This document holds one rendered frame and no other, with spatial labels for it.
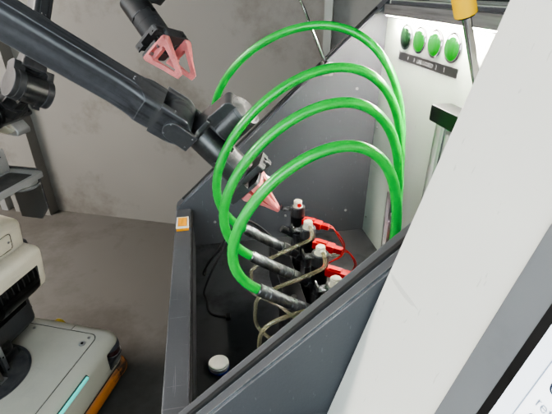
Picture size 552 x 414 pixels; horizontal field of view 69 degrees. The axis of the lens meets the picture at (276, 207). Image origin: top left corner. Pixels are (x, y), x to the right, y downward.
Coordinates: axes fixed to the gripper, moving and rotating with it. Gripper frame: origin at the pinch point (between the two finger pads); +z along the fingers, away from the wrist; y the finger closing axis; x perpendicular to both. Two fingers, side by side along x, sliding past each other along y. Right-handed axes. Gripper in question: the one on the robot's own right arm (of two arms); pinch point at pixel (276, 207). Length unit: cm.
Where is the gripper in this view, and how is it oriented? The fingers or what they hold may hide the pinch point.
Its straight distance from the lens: 77.9
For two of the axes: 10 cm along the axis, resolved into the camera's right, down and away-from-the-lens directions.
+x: 0.8, -4.7, 8.8
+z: 6.9, 6.7, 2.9
